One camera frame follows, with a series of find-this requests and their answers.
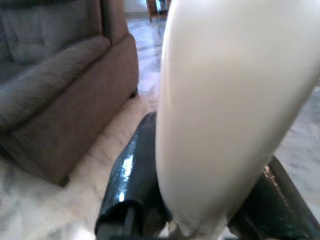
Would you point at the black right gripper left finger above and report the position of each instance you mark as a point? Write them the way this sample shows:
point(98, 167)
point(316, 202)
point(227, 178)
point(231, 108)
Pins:
point(130, 187)

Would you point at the brown wooden furniture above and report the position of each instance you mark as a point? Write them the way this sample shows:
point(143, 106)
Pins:
point(151, 12)

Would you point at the grey brown fabric sofa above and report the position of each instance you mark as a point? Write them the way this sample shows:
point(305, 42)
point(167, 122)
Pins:
point(62, 87)

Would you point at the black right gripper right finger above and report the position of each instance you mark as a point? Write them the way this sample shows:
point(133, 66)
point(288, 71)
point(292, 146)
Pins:
point(280, 205)

